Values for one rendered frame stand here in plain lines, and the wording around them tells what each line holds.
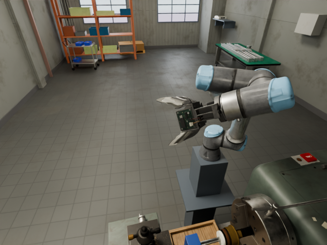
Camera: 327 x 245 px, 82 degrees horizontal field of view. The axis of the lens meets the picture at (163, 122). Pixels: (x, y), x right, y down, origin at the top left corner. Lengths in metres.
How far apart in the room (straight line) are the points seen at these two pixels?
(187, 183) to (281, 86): 1.32
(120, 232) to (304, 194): 0.99
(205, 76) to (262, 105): 0.18
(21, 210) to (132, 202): 1.27
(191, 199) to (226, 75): 1.19
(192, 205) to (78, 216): 1.43
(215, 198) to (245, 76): 1.21
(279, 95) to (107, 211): 2.26
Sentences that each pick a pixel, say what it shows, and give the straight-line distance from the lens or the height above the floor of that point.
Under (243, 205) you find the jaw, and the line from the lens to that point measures 1.09.
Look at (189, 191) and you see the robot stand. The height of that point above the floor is 0.75.
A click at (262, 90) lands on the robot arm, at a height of 1.88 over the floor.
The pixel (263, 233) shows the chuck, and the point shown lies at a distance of 1.06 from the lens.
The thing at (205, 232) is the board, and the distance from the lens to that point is 1.33.
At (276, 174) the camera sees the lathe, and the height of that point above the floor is 1.26.
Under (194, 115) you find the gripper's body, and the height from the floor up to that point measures 1.80.
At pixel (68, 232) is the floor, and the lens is 2.50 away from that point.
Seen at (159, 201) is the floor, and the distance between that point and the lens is 2.47.
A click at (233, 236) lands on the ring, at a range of 1.09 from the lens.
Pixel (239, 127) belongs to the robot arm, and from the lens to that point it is 1.12.
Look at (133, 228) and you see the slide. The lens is 1.23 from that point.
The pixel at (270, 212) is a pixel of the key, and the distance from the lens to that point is 1.02.
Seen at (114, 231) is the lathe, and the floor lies 0.93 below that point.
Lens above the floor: 2.06
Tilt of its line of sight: 34 degrees down
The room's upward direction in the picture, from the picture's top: straight up
